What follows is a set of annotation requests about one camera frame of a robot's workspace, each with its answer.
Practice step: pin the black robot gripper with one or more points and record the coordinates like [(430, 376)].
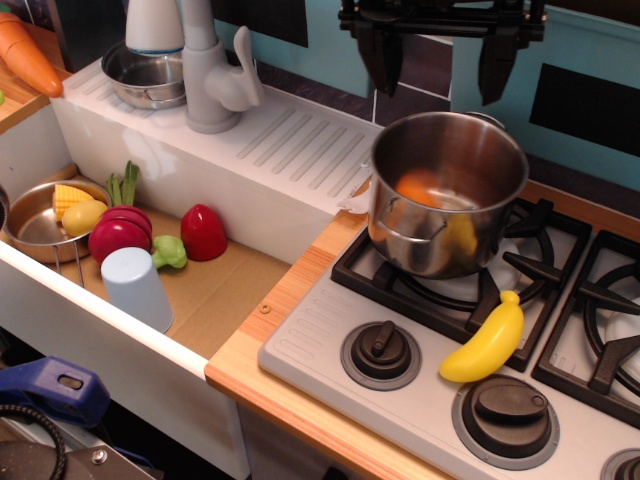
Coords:
[(377, 26)]

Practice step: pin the small orange toy carrot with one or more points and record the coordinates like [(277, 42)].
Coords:
[(419, 185)]

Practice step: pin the large stainless steel pot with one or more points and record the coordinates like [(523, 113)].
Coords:
[(480, 170)]

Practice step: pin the small steel pot behind faucet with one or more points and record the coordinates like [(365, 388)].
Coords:
[(145, 82)]

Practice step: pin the large orange toy carrot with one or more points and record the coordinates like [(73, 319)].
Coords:
[(25, 59)]

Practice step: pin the left black burner grate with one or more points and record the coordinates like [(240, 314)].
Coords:
[(538, 254)]

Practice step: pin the black burner grate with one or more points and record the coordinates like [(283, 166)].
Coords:
[(538, 254), (589, 361)]

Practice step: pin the grey toy faucet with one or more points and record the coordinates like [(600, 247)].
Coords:
[(216, 91)]

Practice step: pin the white bottle with blue band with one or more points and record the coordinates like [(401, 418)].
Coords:
[(153, 27)]

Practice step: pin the yellow toy banana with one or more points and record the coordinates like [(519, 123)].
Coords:
[(491, 346)]

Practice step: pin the left black stove knob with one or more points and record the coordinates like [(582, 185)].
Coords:
[(381, 356)]

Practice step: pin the black stove knob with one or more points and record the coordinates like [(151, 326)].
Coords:
[(381, 356), (622, 465), (506, 423)]

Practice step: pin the grey toy stove top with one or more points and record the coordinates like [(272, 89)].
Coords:
[(305, 352)]

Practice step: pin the green toy broccoli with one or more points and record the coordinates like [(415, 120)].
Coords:
[(170, 251)]

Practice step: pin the white toy sink basin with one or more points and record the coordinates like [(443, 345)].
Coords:
[(276, 179)]

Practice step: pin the red toy radish with leaves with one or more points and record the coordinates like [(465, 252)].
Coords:
[(122, 225)]

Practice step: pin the middle black stove knob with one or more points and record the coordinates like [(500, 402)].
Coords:
[(506, 423)]

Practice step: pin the right black burner grate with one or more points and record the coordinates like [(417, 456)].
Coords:
[(589, 361)]

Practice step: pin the light blue plastic cup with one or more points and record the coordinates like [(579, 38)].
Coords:
[(133, 285)]

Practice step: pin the yellow toy potato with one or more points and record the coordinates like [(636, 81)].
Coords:
[(82, 217)]

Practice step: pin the yellow toy corn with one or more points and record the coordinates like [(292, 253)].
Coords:
[(64, 197)]

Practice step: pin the small metal bowl in sink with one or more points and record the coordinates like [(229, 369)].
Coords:
[(33, 229)]

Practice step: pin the right black stove knob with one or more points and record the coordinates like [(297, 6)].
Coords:
[(622, 465)]

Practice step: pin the blue clamp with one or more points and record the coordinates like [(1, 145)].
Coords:
[(57, 388)]

